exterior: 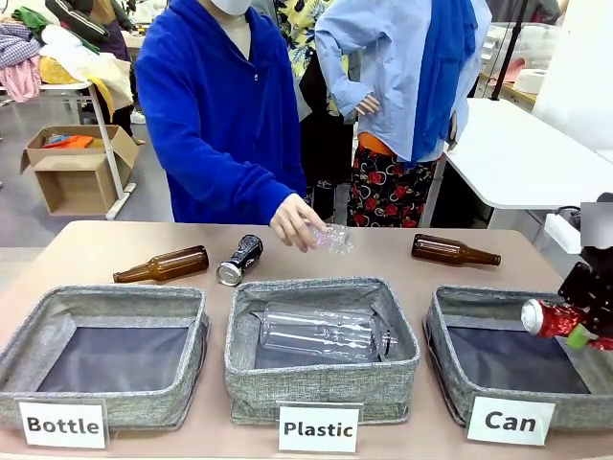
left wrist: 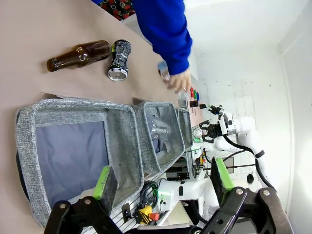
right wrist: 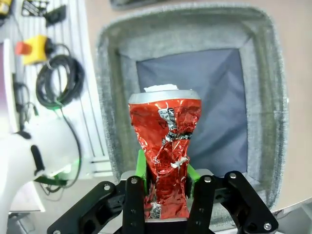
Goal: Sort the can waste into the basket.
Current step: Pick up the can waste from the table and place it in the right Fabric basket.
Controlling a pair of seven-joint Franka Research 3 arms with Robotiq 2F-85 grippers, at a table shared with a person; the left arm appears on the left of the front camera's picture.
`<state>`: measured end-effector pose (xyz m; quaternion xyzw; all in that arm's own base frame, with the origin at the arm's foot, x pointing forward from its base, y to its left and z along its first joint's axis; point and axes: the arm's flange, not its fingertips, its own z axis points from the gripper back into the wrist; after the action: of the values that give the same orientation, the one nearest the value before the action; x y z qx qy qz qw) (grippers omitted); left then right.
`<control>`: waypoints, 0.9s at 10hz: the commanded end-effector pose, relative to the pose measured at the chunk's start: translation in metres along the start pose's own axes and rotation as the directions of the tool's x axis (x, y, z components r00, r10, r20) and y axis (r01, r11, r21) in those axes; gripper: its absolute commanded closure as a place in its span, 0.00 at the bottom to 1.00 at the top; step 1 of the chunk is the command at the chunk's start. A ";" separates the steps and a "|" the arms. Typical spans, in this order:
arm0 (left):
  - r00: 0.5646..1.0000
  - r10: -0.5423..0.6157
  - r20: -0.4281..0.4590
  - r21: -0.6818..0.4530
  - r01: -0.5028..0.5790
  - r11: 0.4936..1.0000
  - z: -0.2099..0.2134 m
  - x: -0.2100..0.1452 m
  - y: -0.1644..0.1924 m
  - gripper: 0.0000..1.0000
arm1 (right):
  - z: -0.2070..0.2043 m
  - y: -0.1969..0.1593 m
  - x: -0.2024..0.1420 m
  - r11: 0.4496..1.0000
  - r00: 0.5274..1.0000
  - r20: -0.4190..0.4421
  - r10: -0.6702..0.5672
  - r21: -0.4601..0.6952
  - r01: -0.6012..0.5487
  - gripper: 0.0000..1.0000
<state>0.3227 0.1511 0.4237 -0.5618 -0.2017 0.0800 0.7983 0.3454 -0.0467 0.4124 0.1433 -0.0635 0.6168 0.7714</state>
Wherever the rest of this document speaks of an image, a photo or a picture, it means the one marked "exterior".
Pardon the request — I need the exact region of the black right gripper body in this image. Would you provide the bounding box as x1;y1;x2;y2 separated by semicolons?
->
557;245;613;337

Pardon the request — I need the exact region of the crushed red soda can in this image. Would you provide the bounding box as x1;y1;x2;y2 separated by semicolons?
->
520;297;613;352

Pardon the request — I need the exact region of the crushed clear plastic bottle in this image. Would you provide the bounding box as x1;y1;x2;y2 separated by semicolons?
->
306;219;356;256

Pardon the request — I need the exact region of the person's blue sleeved left forearm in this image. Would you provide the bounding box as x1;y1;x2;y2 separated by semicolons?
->
191;138;308;226

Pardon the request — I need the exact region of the grey fabric basket labelled Can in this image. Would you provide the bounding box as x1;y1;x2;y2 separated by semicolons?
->
422;285;613;431

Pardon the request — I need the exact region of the white Can label sign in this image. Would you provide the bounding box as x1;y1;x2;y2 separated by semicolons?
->
465;395;556;447

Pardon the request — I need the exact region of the grey fabric basket labelled Plastic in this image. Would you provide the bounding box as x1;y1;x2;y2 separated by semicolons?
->
223;275;421;426

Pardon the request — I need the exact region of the dark blue soda can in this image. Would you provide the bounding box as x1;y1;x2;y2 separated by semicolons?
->
216;234;264;288

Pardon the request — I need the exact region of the grey fabric basket labelled Bottle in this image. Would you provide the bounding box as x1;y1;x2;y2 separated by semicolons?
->
0;284;211;431

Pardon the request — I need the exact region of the person's left hand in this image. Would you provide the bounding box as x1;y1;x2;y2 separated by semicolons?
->
269;193;329;254

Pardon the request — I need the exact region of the brown glass beer bottle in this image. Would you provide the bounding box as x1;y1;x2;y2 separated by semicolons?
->
411;233;503;267
112;244;211;285

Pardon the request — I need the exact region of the white rounded table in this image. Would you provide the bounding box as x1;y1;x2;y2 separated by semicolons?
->
420;97;613;230

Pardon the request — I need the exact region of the black red floral skirt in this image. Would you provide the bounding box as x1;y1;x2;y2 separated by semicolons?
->
346;142;438;229

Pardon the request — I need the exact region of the white paper roll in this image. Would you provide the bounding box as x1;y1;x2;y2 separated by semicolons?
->
513;68;550;96

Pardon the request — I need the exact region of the black stand pole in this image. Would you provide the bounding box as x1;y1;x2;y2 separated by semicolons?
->
488;0;530;102

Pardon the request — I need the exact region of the large clear plastic bottle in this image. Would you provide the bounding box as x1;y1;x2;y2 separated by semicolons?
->
260;301;399;364

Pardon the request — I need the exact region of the blue cloth on mannequin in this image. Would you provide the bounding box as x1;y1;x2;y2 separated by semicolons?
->
409;0;479;167

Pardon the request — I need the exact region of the clear plastic storage bin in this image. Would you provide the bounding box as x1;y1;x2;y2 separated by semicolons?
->
481;21;561;73

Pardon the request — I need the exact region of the white Plastic label sign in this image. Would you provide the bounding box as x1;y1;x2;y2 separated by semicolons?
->
277;402;361;454

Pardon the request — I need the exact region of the mannequin in light blue shirt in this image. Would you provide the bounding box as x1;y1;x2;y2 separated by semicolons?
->
314;0;493;164

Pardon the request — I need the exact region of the yellow floral shirt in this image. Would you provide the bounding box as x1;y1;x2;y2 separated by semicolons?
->
275;0;358;119

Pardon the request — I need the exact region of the person in blue hoodie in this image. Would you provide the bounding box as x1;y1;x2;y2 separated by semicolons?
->
135;0;308;226

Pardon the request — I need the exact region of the white face mask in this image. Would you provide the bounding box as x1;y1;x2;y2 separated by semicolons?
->
208;0;252;17

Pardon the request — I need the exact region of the open cardboard box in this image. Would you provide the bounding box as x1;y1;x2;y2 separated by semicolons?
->
19;125;140;217

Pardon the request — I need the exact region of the orange cloth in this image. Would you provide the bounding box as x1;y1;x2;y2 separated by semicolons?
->
42;134;95;150

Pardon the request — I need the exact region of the white Bottle label sign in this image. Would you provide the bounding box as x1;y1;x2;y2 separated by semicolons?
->
16;398;108;450

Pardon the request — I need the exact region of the pile of mixed clothes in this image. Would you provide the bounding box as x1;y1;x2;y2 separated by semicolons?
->
0;0;136;112

